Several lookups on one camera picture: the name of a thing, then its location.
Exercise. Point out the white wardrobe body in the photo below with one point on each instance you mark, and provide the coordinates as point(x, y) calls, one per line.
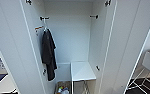
point(71, 33)

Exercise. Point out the black garment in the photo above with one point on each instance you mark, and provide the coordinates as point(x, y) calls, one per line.
point(49, 53)

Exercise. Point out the black wardrobe hook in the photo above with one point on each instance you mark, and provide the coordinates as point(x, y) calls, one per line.
point(43, 18)
point(94, 16)

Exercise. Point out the white label orange stripe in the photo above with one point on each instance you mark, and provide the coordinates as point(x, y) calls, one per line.
point(38, 28)

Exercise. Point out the brown storage basket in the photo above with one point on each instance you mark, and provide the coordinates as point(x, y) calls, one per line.
point(59, 86)

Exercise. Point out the black door hinge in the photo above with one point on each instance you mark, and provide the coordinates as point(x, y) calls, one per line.
point(107, 3)
point(28, 2)

